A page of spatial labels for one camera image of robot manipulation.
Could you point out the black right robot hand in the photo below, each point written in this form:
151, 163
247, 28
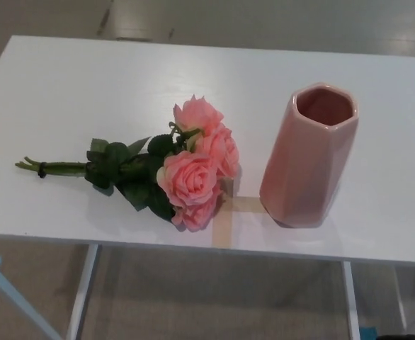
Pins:
406, 338

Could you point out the pink artificial rose bouquet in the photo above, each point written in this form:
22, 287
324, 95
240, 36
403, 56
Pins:
190, 177

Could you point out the pink faceted ceramic vase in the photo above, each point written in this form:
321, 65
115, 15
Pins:
299, 159

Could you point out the blue floor tape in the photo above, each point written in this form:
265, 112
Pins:
367, 333

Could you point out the thin white table leg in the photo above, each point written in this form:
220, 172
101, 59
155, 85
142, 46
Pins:
400, 294

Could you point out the short tan tape strip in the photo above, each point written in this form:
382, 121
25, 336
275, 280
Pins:
248, 206

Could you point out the long tan tape strip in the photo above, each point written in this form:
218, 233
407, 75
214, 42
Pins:
222, 226

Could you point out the light blue metal frame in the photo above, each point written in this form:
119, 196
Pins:
12, 294

